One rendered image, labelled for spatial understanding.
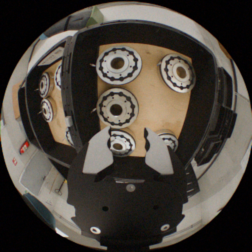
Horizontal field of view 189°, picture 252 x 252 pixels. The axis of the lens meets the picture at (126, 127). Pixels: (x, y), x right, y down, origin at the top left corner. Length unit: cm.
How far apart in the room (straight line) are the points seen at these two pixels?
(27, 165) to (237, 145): 600
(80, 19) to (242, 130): 309
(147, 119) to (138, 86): 9
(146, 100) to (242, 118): 281
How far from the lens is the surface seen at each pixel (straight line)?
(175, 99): 25
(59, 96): 34
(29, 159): 339
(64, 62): 18
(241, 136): 289
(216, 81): 21
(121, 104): 19
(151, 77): 23
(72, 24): 46
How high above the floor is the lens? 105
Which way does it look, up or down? 60 degrees down
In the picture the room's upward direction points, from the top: 169 degrees counter-clockwise
